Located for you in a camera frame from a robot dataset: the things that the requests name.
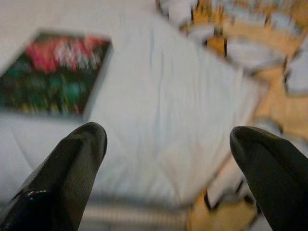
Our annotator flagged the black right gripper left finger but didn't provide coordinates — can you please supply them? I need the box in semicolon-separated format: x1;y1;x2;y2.
0;121;108;231

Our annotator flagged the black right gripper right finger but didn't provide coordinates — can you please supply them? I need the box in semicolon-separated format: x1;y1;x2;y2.
230;126;308;231

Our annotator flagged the dark book with red cover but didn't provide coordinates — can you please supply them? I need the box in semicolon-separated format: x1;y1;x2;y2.
0;30;114;121

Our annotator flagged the yellow egg print blanket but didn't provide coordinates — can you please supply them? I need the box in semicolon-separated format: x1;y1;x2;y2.
155;0;308;231

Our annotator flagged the white quilted mattress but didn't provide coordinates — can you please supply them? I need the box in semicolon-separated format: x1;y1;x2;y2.
0;0;268;231

